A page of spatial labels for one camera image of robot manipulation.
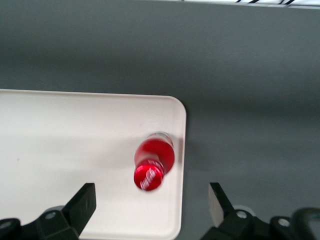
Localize thin black table cable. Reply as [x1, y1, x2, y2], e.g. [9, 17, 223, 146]
[234, 0, 302, 5]

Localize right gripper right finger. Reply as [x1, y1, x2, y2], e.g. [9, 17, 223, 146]
[199, 182, 301, 240]

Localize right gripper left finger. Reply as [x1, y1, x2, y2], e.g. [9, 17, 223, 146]
[0, 182, 98, 240]

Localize red coke bottle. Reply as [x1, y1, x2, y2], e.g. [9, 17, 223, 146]
[133, 131, 175, 192]

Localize beige rectangular tray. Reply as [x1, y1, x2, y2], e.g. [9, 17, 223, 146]
[0, 88, 188, 239]

